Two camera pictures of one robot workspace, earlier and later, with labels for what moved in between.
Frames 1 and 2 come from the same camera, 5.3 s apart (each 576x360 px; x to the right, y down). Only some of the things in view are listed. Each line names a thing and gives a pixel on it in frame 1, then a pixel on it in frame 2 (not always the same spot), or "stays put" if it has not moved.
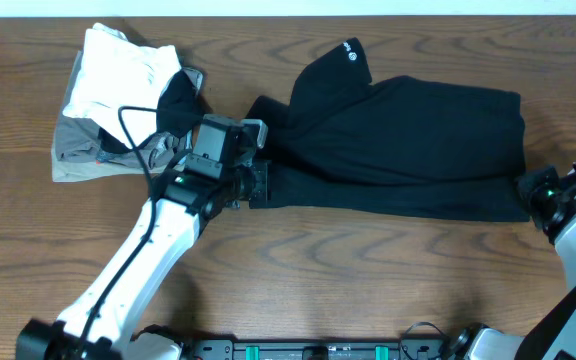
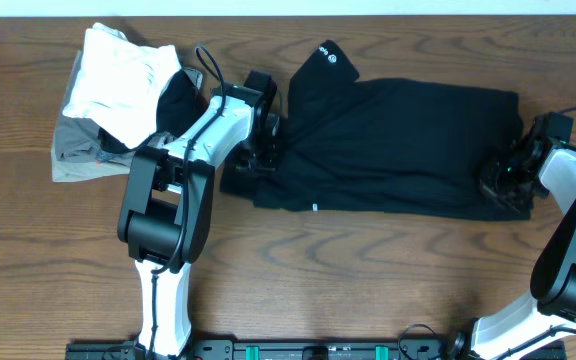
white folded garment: (119, 73) stays put
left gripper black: (263, 178) to (276, 148)
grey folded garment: (77, 154) stays put
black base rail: (306, 349) stays put
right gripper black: (526, 184) to (487, 181)
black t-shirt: (399, 148) stays put
